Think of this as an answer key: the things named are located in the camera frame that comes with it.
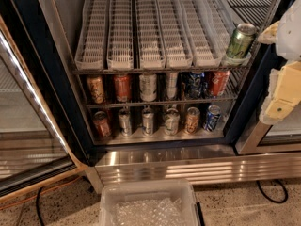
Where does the black power cable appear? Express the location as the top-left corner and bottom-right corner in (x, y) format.
(256, 179), (290, 204)

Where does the white slim can middle shelf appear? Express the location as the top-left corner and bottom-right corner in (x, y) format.
(166, 73), (178, 99)

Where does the tan can shelf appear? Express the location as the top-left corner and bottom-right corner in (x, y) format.
(87, 76), (104, 104)
(184, 106), (200, 134)

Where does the closed glass fridge door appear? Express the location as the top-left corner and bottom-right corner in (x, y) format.
(235, 105), (301, 155)

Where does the silver can bottom shelf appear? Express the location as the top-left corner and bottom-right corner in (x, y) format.
(164, 108), (180, 136)
(119, 108), (133, 137)
(142, 107), (154, 136)

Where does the blue can middle shelf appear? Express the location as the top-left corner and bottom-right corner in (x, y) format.
(183, 72), (204, 99)

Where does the red can middle shelf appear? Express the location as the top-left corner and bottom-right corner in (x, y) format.
(208, 71), (230, 97)

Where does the blue can bottom shelf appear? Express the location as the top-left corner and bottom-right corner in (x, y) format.
(203, 105), (221, 132)

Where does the blue can shelf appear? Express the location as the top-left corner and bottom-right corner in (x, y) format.
(183, 72), (204, 99)
(203, 105), (221, 132)

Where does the green soda can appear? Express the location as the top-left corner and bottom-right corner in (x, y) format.
(226, 23), (257, 59)

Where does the stainless steel fridge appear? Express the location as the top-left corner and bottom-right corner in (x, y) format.
(1, 0), (300, 185)

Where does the clear plastic bin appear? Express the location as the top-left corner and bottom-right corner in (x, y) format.
(99, 179), (201, 226)

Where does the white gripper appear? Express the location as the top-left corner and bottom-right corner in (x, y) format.
(258, 0), (301, 125)

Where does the open glass fridge door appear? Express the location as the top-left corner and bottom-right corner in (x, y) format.
(0, 16), (87, 203)

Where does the tan can bottom shelf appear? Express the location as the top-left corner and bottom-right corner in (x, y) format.
(184, 106), (200, 134)

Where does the orange extension cord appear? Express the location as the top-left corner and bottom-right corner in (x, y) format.
(0, 175), (83, 211)

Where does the silver can shelf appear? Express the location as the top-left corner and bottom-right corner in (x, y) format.
(142, 107), (154, 136)
(139, 73), (157, 102)
(119, 108), (133, 137)
(164, 108), (180, 136)

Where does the silver can middle shelf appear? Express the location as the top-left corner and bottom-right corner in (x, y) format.
(139, 73), (157, 102)

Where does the red can shelf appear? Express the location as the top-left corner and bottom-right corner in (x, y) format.
(208, 71), (230, 97)
(93, 111), (112, 137)

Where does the bubble wrap sheet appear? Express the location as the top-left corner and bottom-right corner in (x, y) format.
(111, 198), (186, 226)

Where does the orange can middle shelf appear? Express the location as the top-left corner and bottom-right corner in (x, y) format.
(114, 74), (132, 102)

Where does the tan can middle shelf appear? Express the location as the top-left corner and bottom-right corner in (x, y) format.
(87, 76), (104, 104)

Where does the red can bottom shelf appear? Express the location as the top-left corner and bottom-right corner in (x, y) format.
(93, 111), (112, 137)

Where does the black floor cable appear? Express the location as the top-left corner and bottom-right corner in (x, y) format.
(35, 186), (48, 226)

